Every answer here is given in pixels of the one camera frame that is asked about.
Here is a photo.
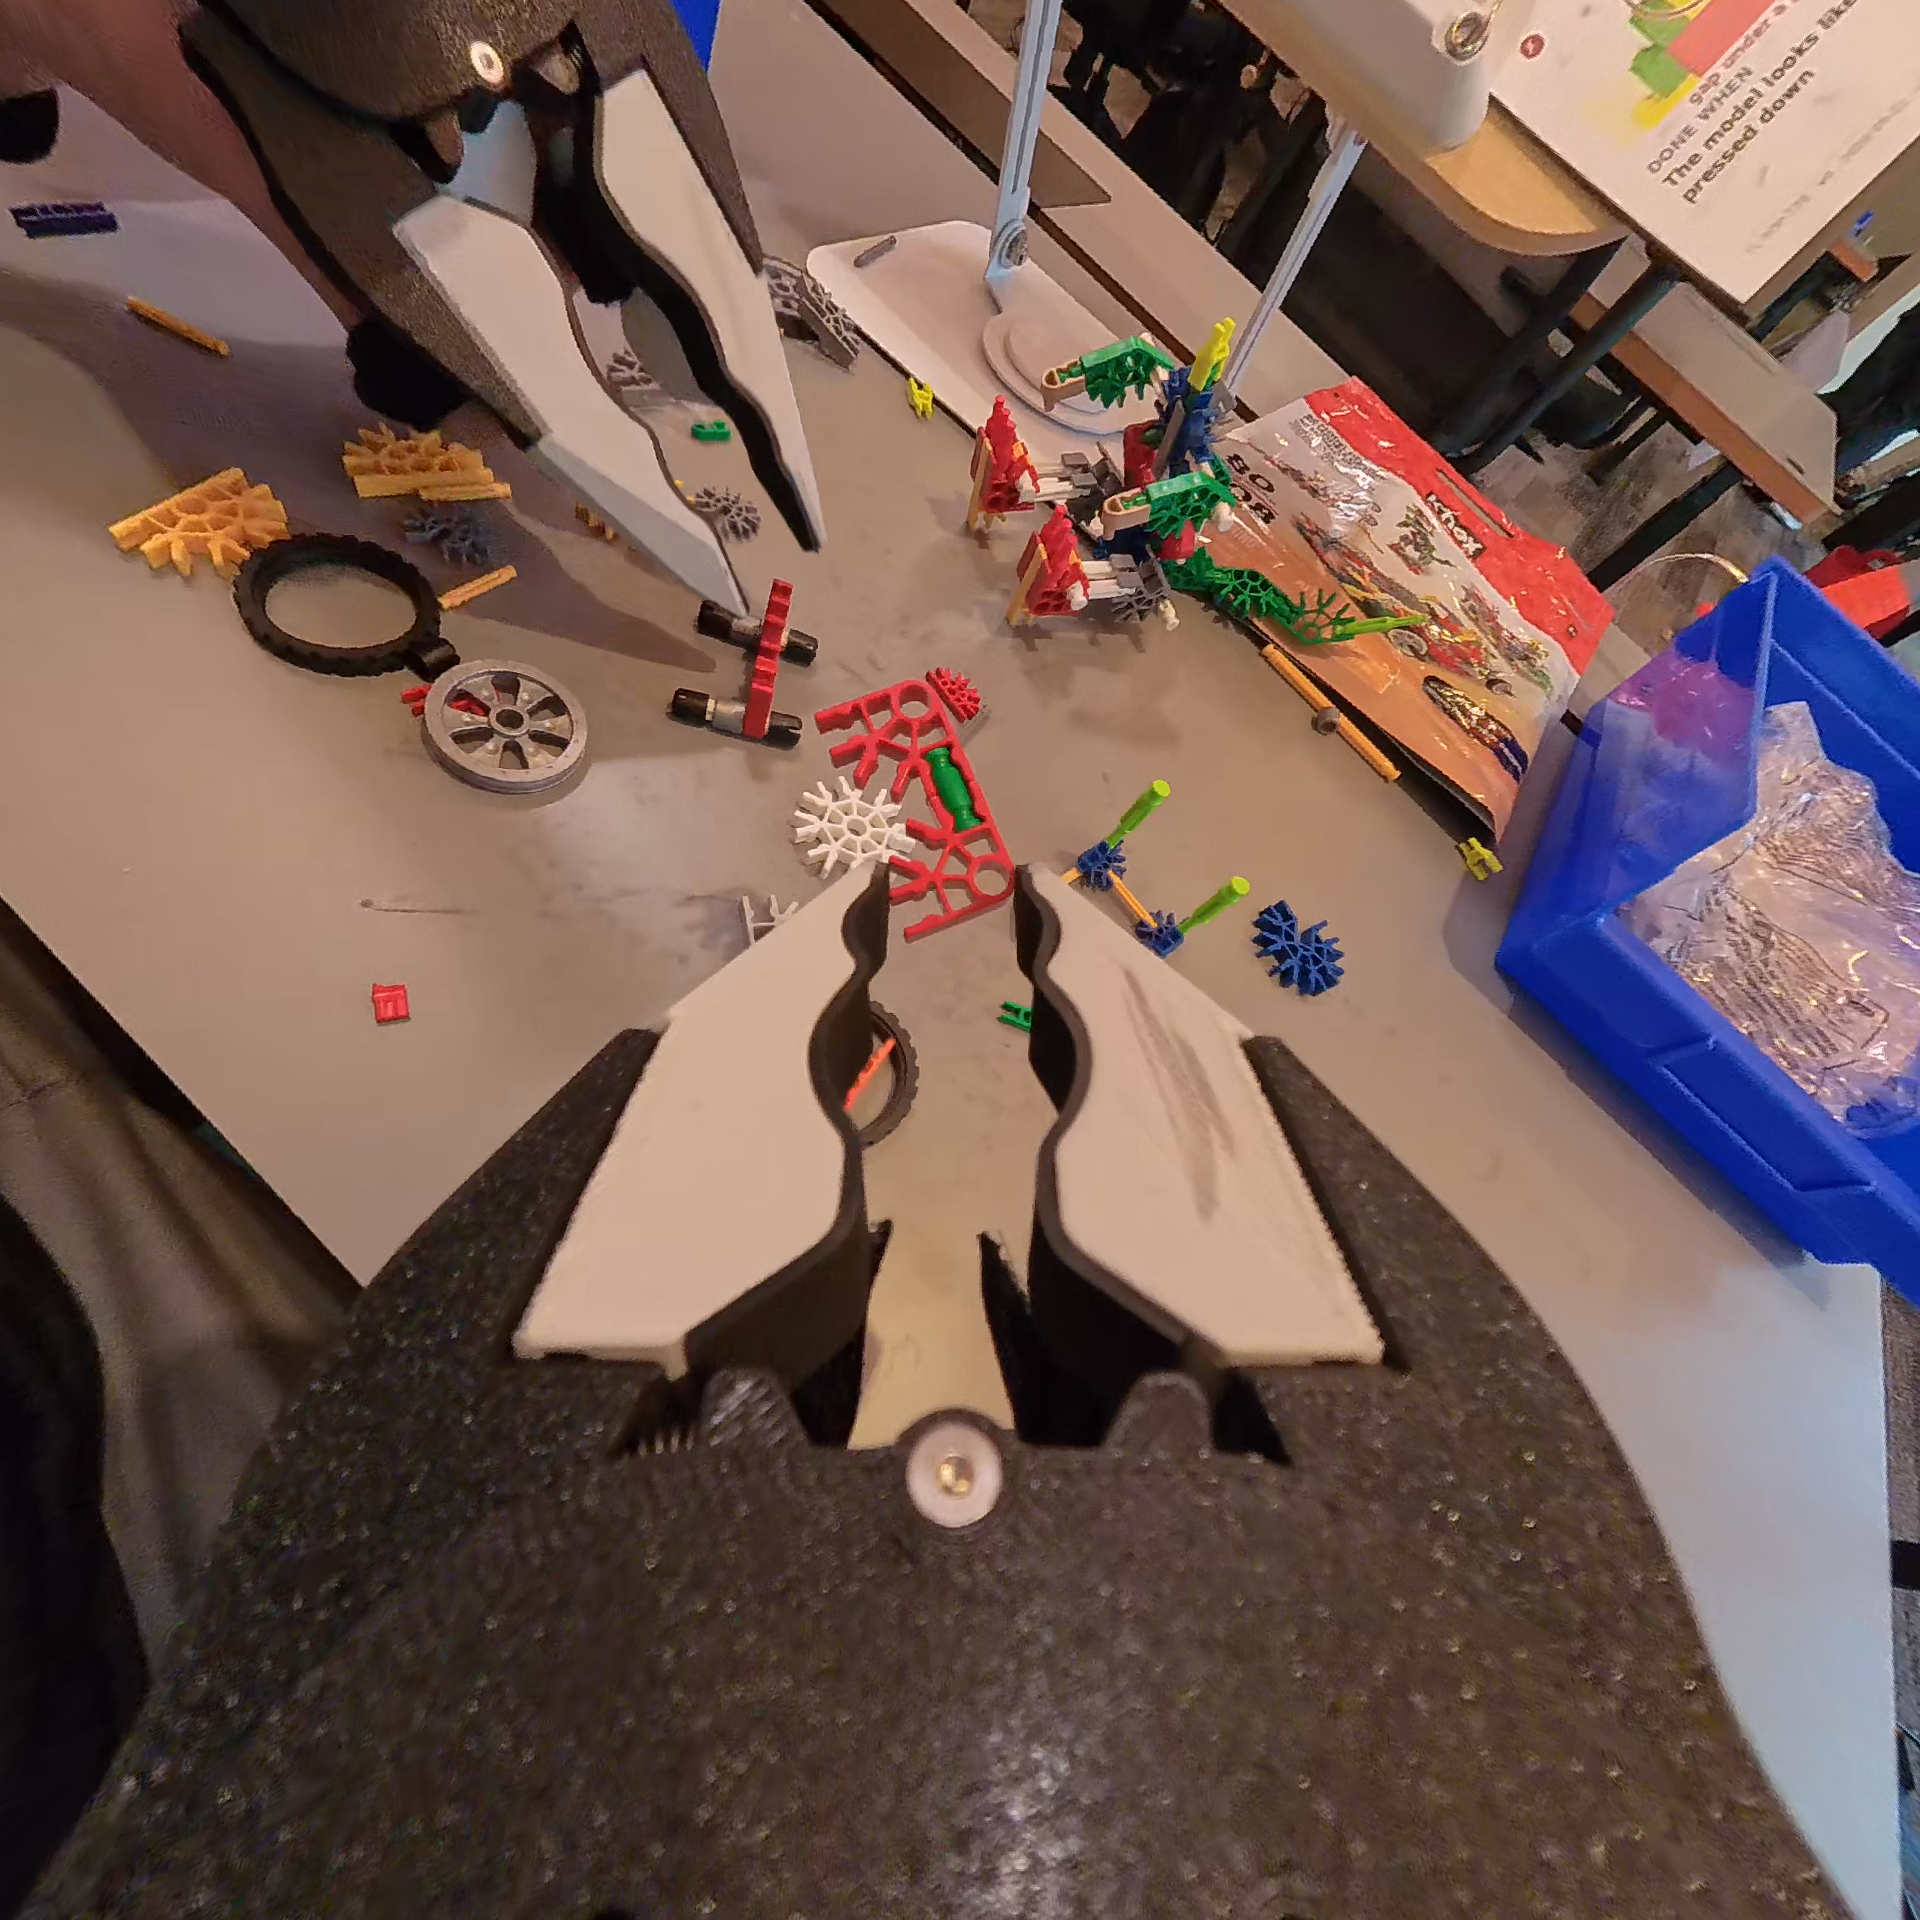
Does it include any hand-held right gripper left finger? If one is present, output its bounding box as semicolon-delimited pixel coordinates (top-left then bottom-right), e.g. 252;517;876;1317
515;863;893;1379

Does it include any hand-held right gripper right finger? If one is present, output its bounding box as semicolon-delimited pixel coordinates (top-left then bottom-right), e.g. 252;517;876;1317
1010;863;1386;1373

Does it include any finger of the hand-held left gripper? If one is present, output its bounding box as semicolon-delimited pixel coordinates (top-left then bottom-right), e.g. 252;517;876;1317
573;63;830;554
395;191;752;614

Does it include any black axle pin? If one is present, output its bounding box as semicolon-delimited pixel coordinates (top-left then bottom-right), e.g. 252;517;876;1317
666;686;800;744
695;601;820;666

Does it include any red connector bar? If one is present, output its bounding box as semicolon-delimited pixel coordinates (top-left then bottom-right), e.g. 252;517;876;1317
743;579;800;746

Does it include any red lattice panel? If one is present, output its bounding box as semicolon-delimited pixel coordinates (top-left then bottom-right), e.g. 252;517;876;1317
813;677;1020;943

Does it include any person's left hand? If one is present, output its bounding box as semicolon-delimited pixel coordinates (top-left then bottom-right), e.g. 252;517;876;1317
0;0;357;326

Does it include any grey lattice connector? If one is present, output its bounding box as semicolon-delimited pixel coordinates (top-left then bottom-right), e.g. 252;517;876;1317
762;254;863;373

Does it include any yellow fan connector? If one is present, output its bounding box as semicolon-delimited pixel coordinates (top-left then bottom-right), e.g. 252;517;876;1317
109;470;293;584
343;423;512;504

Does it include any small black tyre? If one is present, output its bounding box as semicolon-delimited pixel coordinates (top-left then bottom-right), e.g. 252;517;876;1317
843;1003;919;1150

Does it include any blue snowflake connector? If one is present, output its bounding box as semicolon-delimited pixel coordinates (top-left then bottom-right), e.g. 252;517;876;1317
1252;900;1345;999

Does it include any white stand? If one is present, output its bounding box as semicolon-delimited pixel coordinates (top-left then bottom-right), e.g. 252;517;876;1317
805;0;1370;441

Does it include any blue orange rod assembly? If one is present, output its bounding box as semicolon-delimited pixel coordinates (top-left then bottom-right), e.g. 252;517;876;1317
1063;780;1255;960

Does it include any grey wheel hub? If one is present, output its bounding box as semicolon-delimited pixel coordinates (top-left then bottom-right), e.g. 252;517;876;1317
419;657;590;799

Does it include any white snowflake connector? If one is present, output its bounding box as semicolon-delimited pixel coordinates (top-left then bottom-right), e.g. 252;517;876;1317
787;777;917;880

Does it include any large black tyre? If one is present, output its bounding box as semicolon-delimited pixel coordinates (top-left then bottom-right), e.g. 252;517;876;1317
232;531;459;686

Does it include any long orange rod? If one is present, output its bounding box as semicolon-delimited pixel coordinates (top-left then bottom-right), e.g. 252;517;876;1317
1256;643;1402;786

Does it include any colourful built toy model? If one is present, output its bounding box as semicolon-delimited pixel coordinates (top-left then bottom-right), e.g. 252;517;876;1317
963;319;1430;651

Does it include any blue plastic bin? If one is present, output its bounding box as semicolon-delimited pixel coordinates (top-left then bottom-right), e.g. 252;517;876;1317
1493;559;1920;1266

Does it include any red toy package bag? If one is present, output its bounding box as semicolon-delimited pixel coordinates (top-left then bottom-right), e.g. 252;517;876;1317
1200;376;1617;844

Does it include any clear plastic bag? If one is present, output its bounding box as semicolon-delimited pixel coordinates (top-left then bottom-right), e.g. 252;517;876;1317
1625;703;1920;1133

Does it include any person's dark clothing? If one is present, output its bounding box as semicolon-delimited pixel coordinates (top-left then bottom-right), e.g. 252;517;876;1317
0;1191;152;1819

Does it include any white tray board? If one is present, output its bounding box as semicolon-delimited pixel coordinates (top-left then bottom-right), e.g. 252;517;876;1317
1223;0;1502;156

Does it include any wooden round-edged board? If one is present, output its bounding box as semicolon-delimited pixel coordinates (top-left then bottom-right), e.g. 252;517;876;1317
1409;113;1629;261

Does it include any red object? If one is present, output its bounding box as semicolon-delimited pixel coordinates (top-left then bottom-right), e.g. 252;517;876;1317
1799;543;1920;636

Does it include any wooden background desk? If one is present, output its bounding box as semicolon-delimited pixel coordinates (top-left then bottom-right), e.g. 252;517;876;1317
1560;279;1842;523

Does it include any printed instruction sheet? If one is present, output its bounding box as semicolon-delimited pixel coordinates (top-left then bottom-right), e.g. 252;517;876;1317
1485;0;1920;309

